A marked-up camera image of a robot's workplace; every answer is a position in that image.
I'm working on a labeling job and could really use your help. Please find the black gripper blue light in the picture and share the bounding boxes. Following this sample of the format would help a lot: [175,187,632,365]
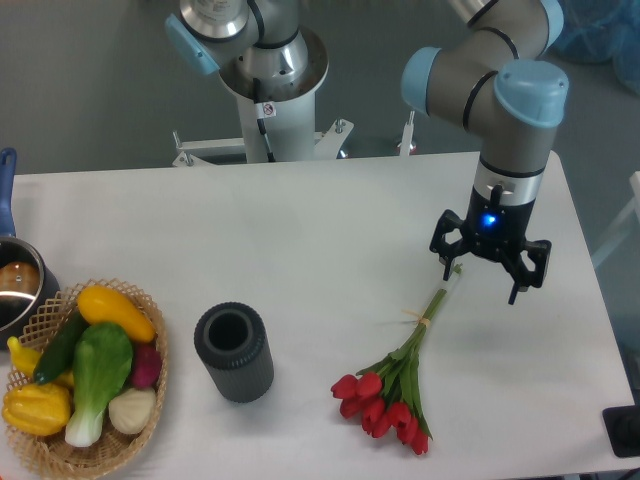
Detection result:
[429,189,552,305]

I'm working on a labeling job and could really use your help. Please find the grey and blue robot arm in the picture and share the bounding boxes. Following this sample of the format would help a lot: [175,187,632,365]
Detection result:
[165,1,569,293]

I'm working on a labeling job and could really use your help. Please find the red tulip bouquet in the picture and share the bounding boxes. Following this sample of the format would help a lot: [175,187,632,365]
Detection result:
[330,263,463,456]

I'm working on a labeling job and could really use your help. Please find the black device at table edge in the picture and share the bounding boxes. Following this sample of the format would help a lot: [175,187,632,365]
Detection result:
[602,405,640,458]

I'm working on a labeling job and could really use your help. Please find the blue plastic bag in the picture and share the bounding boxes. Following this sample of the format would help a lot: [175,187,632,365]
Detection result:
[552,0,639,95]

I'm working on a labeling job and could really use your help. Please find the dark grey ribbed vase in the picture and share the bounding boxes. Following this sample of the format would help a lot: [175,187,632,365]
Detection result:
[194,302,274,403]

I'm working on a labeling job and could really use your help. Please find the purple red radish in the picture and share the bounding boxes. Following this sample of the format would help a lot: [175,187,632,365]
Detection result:
[130,344,162,389]

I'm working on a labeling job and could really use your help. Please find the white garlic bulb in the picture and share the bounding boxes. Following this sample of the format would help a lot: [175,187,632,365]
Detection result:
[108,388,156,435]

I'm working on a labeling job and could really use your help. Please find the green bok choy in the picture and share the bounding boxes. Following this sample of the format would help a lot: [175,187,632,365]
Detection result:
[65,322,133,448]

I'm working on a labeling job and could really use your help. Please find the dark green cucumber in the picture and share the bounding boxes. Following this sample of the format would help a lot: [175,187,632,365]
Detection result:
[33,311,89,385]

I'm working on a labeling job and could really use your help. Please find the yellow bell pepper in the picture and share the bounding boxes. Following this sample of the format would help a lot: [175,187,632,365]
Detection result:
[2,384,71,436]

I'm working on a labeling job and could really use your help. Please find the small yellow squash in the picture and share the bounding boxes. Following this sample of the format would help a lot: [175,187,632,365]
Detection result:
[7,336,74,389]

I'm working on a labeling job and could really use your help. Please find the woven wicker basket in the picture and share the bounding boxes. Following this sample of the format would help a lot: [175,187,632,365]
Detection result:
[5,279,169,479]

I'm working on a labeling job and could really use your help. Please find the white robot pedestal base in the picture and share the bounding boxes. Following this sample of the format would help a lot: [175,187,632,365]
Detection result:
[171,29,421,168]

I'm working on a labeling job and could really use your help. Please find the black cable on pedestal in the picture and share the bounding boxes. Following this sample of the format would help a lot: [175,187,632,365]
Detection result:
[251,77,277,164]

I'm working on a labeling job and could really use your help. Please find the blue handled saucepan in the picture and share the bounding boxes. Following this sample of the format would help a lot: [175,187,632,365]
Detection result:
[1,147,59,350]

